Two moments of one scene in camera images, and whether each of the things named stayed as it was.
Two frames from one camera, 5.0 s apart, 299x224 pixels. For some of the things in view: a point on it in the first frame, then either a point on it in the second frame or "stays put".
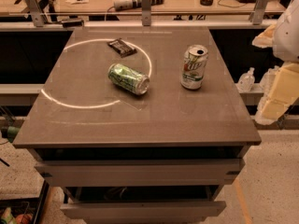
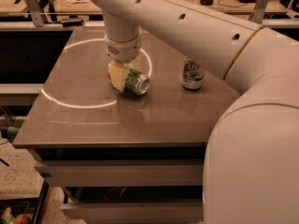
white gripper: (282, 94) → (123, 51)
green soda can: (129, 78) stays put
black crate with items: (23, 210) stays put
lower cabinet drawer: (147, 210) stays put
